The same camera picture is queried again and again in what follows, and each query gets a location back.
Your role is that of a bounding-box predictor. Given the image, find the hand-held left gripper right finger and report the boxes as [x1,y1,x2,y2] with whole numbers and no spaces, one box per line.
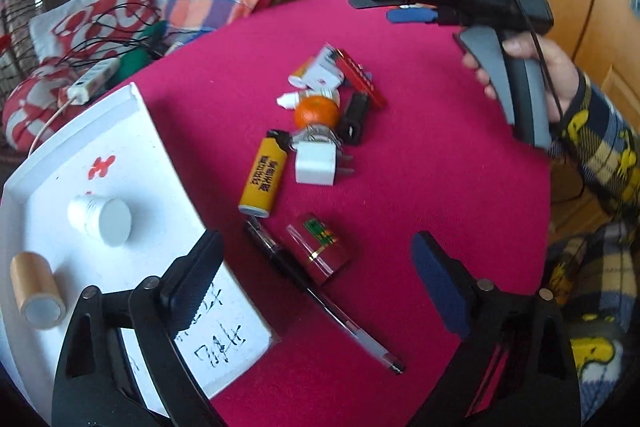
[405,231,583,427]

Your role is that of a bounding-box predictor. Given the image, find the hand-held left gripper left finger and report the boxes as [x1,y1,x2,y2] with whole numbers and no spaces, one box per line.
[51,229,226,427]

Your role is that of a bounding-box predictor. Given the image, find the red box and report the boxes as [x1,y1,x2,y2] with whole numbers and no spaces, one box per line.
[336,48,388,109]

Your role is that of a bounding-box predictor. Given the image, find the small white box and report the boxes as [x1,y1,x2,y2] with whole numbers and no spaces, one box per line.
[304,46,346,90]

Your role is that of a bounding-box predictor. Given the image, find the white cardboard box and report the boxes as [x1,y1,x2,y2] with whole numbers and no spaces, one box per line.
[0,82,274,426]

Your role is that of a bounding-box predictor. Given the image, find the black pen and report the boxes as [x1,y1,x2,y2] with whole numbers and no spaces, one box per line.
[244,217,406,377]

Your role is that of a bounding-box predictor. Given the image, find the small yellow bottle white cap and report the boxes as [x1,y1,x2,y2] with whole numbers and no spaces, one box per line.
[287,59,316,88]

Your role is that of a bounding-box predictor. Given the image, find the yellow lighter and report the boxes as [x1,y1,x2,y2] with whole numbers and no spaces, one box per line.
[237,129,291,219]

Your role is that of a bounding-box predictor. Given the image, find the red cylindrical case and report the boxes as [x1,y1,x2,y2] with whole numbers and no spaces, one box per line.
[286,213,350,287]

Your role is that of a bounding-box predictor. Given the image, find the black plastic adapter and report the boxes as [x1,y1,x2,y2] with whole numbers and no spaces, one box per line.
[336,92,372,146]

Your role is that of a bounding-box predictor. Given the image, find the metal keys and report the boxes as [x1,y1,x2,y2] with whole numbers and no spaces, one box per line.
[290,124,346,152]

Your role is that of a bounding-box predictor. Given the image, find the white charger plug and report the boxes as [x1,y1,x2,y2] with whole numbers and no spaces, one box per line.
[294,142,356,186]

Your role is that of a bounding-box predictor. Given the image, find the person's right forearm plaid sleeve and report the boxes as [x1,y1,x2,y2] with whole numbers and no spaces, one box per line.
[547,74,640,220]

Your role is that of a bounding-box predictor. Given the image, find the person's right hand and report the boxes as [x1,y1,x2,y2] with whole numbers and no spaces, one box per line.
[462,35,581,124]

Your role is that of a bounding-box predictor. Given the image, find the white plastic jar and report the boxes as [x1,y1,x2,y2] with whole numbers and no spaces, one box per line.
[67,194,134,248]

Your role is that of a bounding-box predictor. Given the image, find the orange tangerine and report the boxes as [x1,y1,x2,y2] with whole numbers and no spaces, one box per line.
[293,96,339,130]

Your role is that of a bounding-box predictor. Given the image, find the clear dropper bottle white cap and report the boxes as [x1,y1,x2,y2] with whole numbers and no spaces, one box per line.
[276,88,342,110]

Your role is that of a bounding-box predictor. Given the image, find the person's plaid pajama clothing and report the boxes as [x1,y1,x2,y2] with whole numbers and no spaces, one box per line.
[545,222,637,405]

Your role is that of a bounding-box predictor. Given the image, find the plaid cushion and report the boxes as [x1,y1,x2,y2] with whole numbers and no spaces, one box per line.
[162,0,265,54]

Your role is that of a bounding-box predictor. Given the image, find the white power strip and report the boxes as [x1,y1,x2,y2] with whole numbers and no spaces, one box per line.
[66,57,123,104]

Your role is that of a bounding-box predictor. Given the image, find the green cloth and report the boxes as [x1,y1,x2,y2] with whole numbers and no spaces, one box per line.
[117,21,169,80]

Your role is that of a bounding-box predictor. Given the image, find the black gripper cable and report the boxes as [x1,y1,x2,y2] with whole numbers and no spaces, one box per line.
[507,0,566,120]

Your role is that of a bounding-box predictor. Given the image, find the white power cable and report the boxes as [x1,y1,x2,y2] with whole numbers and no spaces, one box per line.
[27,98,77,158]

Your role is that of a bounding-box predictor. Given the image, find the thin black cable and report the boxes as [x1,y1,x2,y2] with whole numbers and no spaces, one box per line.
[55,4,167,70]

